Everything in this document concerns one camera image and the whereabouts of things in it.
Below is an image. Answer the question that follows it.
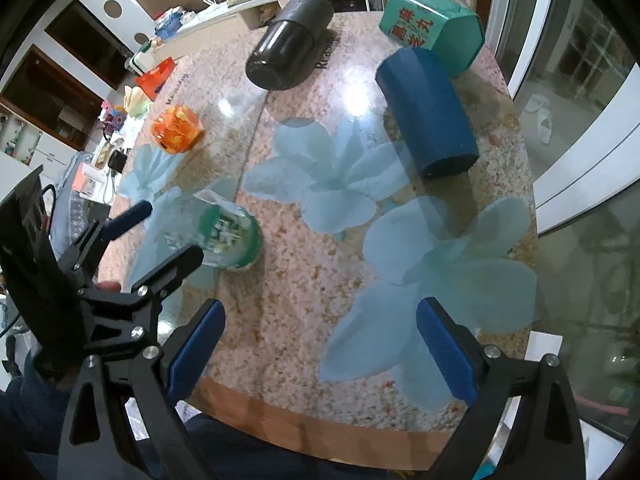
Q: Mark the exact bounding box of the green hexagonal box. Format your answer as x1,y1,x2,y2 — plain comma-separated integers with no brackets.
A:
378,0,484,78

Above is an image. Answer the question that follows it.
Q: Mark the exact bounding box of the black cup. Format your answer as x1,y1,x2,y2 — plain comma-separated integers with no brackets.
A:
245,0,334,90

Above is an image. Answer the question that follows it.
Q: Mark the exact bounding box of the blue patterned tin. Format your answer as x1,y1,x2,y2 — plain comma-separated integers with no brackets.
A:
154,10,187,39

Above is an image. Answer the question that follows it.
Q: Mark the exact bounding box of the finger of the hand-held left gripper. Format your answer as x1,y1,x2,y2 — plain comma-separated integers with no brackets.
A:
59,200,154,286
75,243,205,357

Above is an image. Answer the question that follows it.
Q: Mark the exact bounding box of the clear orange-print plastic cup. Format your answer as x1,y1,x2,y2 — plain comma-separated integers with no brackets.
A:
151,104,205,155

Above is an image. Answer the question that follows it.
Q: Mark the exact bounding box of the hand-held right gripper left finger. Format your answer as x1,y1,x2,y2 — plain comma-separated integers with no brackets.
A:
57,298,226,480

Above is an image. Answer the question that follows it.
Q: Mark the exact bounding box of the white slipper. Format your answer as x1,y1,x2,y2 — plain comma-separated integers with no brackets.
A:
522,94,551,117
533,110,554,146

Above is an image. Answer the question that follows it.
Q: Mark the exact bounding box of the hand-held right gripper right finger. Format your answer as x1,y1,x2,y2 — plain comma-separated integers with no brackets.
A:
416,297,587,480

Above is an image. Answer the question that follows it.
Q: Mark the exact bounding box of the dark blue cup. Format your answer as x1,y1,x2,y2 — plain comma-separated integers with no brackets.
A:
375,48,480,180

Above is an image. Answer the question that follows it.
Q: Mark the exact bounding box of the orange paper bag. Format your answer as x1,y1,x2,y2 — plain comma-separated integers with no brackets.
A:
135,57,177,101

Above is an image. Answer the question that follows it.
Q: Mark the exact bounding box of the white long shelf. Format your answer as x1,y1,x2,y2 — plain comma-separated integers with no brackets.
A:
127,0,326,73

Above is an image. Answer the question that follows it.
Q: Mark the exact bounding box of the colourful toy pile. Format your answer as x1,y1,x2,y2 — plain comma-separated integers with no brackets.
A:
99,101,132,133

